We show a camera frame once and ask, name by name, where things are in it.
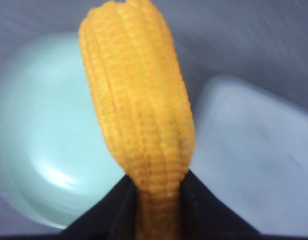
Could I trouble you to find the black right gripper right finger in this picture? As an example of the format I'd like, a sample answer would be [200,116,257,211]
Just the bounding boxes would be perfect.
[180,168,262,237]

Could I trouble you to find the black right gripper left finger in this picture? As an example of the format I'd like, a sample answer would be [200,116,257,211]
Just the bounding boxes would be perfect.
[60,175,136,237]

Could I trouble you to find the yellow corn cob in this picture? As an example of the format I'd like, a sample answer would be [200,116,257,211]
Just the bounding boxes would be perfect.
[79,0,195,240]

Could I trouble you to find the silver digital kitchen scale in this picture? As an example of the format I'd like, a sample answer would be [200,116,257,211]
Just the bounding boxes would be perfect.
[190,75,308,237]

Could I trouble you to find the green round plate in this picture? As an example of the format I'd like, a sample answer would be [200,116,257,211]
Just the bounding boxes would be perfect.
[0,32,124,229]

